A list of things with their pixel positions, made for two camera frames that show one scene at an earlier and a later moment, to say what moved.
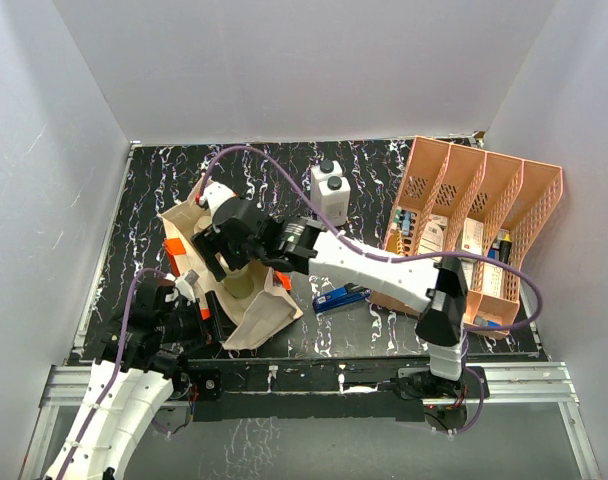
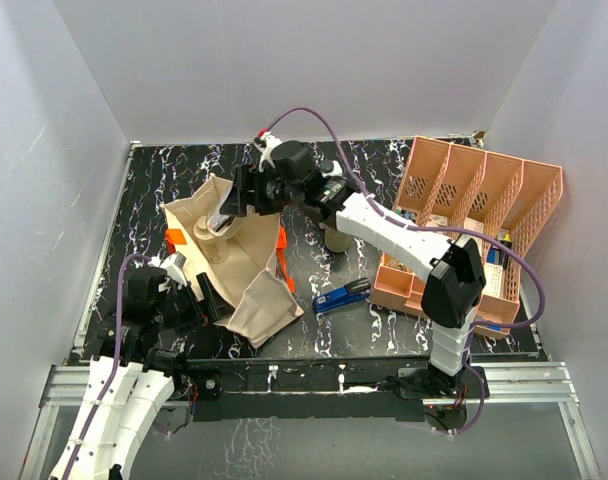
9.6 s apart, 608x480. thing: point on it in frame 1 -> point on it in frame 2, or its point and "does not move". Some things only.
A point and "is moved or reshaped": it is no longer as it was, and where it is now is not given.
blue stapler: [340, 296] does not move
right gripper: [208, 249] -> [236, 204]
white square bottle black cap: [323, 171] does not move
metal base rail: [508, 383] does not move
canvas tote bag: [250, 321] does not move
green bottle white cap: [240, 282] is moved or reshaped
